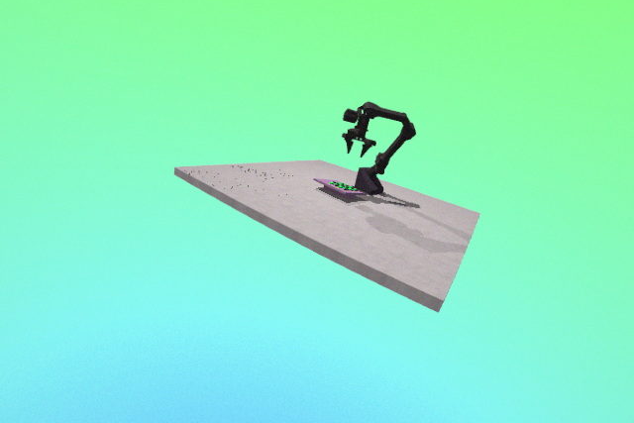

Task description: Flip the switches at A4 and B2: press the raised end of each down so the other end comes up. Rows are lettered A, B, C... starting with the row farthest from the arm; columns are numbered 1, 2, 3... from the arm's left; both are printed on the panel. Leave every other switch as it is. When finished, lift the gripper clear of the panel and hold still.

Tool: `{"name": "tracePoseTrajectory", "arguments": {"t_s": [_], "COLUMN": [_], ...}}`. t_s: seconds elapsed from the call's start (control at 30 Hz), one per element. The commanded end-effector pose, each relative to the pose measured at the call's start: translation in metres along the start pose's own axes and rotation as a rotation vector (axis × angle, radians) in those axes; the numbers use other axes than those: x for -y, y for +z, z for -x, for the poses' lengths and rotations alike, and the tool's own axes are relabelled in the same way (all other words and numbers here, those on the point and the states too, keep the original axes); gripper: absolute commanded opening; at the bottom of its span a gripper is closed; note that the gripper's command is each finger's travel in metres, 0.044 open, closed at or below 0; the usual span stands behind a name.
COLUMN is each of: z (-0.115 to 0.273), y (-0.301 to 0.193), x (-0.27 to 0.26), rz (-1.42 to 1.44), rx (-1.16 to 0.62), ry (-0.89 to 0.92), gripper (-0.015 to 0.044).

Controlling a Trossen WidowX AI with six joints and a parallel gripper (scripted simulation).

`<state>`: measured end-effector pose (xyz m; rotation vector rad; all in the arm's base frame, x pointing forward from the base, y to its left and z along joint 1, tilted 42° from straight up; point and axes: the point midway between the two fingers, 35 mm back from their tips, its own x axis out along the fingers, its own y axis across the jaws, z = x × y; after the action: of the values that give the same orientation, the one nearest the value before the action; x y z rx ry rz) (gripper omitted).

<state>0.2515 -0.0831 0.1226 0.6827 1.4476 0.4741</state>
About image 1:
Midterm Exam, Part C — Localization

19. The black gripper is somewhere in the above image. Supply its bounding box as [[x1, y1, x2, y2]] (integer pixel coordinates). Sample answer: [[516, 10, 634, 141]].
[[342, 125, 376, 158]]

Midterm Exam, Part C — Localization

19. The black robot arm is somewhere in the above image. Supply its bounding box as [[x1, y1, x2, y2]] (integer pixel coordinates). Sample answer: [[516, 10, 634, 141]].
[[343, 101, 416, 178]]

